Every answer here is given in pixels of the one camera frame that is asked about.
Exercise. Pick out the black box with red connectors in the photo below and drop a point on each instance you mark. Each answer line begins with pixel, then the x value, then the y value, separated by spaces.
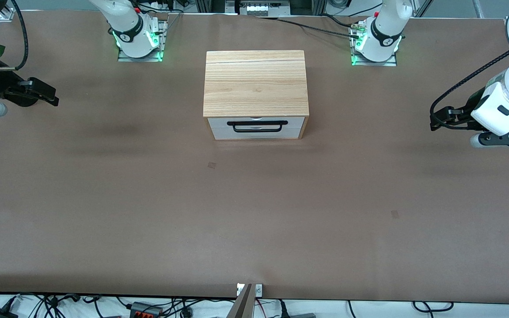
pixel 142 309

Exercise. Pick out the wooden drawer cabinet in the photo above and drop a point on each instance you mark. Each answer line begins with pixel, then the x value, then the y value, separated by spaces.
pixel 254 84

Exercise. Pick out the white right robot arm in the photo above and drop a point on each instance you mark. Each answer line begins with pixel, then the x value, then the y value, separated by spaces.
pixel 122 13

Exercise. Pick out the black plug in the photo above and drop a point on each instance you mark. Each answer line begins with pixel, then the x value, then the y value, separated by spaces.
pixel 284 311

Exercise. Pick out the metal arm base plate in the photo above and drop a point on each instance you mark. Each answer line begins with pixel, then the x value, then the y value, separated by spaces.
pixel 389 64
pixel 126 58

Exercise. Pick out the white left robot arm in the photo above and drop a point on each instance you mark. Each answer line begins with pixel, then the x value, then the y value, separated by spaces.
pixel 508 108

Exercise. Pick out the white-fronted plain drawer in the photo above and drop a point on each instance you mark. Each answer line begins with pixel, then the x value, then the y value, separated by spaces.
pixel 219 134

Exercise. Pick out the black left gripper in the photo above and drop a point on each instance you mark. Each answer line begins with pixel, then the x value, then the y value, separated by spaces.
pixel 465 110

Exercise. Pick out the grey camera mount bar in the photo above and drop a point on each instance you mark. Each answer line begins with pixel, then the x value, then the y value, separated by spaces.
pixel 243 304

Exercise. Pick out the small silver bracket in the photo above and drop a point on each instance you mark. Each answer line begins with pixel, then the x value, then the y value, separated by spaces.
pixel 240 289
pixel 259 289

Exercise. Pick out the white power strip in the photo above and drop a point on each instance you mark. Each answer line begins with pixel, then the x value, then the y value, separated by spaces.
pixel 259 8

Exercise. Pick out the silver table corner bracket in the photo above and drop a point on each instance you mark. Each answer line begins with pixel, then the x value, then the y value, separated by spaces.
pixel 6 14

